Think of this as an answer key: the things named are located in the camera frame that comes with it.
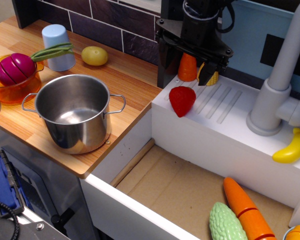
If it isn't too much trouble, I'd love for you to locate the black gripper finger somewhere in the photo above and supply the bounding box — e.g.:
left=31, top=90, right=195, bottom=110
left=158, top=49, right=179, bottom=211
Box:
left=158, top=36, right=182, bottom=70
left=197, top=60, right=227, bottom=86

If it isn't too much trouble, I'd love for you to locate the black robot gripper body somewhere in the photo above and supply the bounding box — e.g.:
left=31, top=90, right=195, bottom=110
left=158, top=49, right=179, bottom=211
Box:
left=156, top=11, right=234, bottom=65

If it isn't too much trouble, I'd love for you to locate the red toy strawberry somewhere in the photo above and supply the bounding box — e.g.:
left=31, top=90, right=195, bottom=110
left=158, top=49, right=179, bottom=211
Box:
left=169, top=86, right=197, bottom=118

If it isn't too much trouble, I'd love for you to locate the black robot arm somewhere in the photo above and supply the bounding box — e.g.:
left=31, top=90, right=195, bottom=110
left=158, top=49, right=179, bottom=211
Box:
left=155, top=0, right=235, bottom=89

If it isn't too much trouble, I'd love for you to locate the stainless steel pot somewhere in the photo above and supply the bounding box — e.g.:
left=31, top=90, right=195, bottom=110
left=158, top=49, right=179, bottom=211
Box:
left=28, top=74, right=113, bottom=155

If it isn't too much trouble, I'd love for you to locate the yellow toy corn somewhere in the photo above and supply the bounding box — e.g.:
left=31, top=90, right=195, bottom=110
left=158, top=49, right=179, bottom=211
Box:
left=196, top=62, right=219, bottom=86

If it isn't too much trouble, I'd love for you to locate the orange toy carrot tip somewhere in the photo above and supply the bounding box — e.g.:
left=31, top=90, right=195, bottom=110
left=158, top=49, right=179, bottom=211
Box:
left=177, top=53, right=197, bottom=82

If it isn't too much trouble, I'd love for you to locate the grey toy faucet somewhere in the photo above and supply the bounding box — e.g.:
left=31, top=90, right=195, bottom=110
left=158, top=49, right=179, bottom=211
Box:
left=246, top=4, right=300, bottom=136

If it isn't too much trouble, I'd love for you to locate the yellow toy potato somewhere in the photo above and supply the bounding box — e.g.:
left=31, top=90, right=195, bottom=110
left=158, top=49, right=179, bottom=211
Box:
left=81, top=46, right=109, bottom=66

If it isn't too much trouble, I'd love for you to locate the light blue plastic cup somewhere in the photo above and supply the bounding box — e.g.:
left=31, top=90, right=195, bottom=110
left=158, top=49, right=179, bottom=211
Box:
left=41, top=24, right=76, bottom=72

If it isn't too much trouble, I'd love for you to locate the yellow toy banana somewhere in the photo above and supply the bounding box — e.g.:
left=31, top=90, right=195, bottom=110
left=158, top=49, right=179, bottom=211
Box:
left=272, top=128, right=300, bottom=164

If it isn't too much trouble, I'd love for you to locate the white toy sink unit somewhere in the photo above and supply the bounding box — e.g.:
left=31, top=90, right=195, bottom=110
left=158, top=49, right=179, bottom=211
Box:
left=81, top=76, right=300, bottom=240

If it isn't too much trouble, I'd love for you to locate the orange transparent bowl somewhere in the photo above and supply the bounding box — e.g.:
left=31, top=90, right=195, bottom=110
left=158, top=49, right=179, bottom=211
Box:
left=0, top=55, right=45, bottom=104

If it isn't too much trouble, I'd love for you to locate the purple toy radish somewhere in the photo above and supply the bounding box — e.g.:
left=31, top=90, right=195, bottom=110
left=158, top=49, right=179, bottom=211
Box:
left=0, top=43, right=74, bottom=86

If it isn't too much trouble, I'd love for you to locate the green toy bitter gourd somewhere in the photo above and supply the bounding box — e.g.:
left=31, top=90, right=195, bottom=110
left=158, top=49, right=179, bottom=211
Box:
left=209, top=202, right=248, bottom=240

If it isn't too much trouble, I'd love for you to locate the large orange toy carrot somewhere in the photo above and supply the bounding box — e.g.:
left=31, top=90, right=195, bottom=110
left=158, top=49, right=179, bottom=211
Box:
left=223, top=177, right=276, bottom=240

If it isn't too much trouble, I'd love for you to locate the orange fruit in bowl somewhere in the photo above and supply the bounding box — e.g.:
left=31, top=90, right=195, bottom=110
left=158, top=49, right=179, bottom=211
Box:
left=283, top=225, right=300, bottom=240

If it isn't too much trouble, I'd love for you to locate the blue clamp device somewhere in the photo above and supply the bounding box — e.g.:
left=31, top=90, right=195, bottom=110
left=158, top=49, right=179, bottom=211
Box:
left=0, top=150, right=26, bottom=215

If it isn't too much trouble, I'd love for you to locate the black oven door handle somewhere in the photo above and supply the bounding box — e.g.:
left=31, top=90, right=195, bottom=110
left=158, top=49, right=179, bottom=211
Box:
left=51, top=208, right=75, bottom=231

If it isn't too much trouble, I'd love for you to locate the black coiled cable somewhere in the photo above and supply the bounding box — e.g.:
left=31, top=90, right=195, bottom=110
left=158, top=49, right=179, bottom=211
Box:
left=0, top=200, right=20, bottom=240

